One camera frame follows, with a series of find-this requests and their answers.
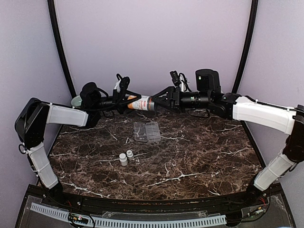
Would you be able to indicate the black left frame post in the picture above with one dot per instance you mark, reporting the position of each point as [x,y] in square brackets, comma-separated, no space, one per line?
[60,48]

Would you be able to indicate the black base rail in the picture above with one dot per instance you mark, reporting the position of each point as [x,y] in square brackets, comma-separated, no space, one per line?
[217,204]

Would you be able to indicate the white pill bottle front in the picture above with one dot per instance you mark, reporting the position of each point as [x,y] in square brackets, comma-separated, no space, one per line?
[123,159]

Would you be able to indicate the clear plastic pill organizer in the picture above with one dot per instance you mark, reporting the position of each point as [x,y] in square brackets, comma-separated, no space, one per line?
[146,132]

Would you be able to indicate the white slotted cable duct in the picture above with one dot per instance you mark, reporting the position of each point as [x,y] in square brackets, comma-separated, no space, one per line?
[130,220]

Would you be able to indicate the black right frame post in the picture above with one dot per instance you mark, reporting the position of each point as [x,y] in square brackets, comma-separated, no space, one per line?
[246,46]

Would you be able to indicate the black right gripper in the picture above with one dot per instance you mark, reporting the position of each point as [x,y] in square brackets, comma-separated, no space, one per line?
[174,94]

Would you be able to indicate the white pill bottle rear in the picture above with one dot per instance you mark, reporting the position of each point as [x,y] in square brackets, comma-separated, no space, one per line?
[130,154]

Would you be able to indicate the black frame post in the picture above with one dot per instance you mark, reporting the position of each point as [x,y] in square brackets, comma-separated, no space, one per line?
[246,46]
[60,48]

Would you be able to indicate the white pill bottle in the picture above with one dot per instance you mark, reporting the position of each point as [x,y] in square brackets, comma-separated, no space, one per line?
[123,159]
[130,154]

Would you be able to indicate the teal bowl on plate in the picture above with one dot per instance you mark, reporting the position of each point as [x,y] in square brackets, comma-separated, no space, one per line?
[76,101]

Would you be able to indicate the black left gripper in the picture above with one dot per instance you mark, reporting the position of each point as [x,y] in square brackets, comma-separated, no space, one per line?
[120,102]

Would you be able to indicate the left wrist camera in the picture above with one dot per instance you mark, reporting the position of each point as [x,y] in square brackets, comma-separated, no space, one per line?
[122,83]

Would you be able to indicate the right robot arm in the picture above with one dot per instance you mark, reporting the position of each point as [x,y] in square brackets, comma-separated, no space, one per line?
[289,120]

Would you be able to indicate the orange pill bottle grey cap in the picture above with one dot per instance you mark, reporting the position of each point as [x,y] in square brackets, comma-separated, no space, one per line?
[145,103]

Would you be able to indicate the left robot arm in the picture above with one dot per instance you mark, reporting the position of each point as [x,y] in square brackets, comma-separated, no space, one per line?
[40,122]

